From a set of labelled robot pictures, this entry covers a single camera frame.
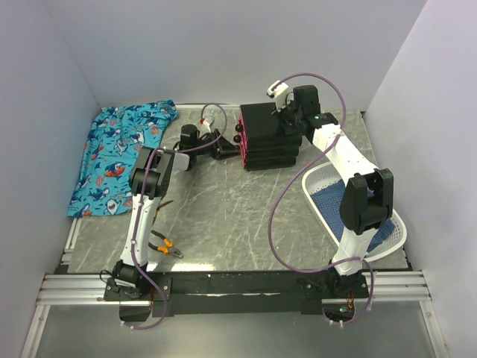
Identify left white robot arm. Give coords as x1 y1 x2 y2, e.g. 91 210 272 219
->
112 125 239 300

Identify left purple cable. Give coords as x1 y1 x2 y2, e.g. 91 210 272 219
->
132 103 228 332

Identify pink top drawer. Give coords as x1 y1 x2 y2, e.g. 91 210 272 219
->
234 117 244 134

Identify pink bottom drawer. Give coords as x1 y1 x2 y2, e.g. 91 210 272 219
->
239 145 247 168

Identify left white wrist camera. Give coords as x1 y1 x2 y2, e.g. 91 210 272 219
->
200 116 215 133

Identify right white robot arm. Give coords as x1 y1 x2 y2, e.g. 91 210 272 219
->
267 81 394 298

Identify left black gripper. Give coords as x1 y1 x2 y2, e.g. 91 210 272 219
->
193 129 240 160

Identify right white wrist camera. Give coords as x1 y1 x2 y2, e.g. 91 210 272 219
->
267 81 291 112

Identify white perforated basket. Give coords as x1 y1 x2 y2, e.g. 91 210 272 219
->
302 163 407 262

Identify blue shark print cloth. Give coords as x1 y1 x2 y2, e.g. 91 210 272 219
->
67 100 177 218

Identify black drawer cabinet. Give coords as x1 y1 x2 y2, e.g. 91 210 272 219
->
235 102 302 172

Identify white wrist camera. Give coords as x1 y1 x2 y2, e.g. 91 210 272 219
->
200 116 215 133
267 81 291 112

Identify orange black combination pliers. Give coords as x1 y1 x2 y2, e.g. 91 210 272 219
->
148 230 183 259

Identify black base crossbar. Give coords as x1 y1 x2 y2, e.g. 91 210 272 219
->
104 271 371 317

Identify pink drawer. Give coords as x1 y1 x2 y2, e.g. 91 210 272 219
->
234 117 244 134
239 145 247 168
233 134 244 145

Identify blue checkered cloth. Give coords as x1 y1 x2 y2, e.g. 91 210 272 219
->
311 180 395 253

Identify yellow black needle-nose pliers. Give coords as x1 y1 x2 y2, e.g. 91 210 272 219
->
152 200 174 224

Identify aluminium rail frame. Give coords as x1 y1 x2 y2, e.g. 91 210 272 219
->
20 216 448 358

